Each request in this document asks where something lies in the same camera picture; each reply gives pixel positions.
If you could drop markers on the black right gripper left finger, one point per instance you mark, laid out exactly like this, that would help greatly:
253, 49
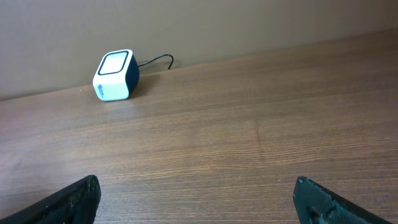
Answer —
76, 203

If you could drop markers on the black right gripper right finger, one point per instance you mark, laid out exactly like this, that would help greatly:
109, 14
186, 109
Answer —
316, 204

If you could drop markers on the white barcode scanner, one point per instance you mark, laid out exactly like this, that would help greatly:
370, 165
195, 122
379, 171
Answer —
117, 76

